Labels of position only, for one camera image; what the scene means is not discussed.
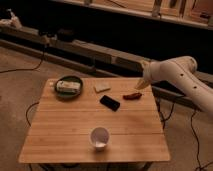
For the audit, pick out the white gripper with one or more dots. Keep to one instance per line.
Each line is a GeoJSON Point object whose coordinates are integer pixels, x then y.
{"type": "Point", "coordinates": [149, 75]}

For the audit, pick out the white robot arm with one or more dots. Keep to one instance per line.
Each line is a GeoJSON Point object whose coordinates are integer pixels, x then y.
{"type": "Point", "coordinates": [179, 72]}

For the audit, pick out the black smartphone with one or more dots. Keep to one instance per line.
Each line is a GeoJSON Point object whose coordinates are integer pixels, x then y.
{"type": "Point", "coordinates": [110, 103]}

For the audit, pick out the slice of bread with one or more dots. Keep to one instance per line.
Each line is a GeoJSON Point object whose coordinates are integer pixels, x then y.
{"type": "Point", "coordinates": [100, 87]}

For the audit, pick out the wooden table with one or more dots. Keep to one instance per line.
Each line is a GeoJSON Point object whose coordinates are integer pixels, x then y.
{"type": "Point", "coordinates": [60, 130]}

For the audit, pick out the green bowl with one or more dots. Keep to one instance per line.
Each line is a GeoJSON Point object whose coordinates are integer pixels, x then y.
{"type": "Point", "coordinates": [70, 79]}

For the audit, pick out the white box in bowl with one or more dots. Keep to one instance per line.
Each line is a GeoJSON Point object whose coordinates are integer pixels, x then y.
{"type": "Point", "coordinates": [68, 87]}

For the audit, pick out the black device on ledge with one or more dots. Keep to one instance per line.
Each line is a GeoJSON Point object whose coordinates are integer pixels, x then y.
{"type": "Point", "coordinates": [66, 35]}

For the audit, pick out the white object far left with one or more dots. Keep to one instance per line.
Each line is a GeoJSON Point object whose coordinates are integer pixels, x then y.
{"type": "Point", "coordinates": [13, 21]}

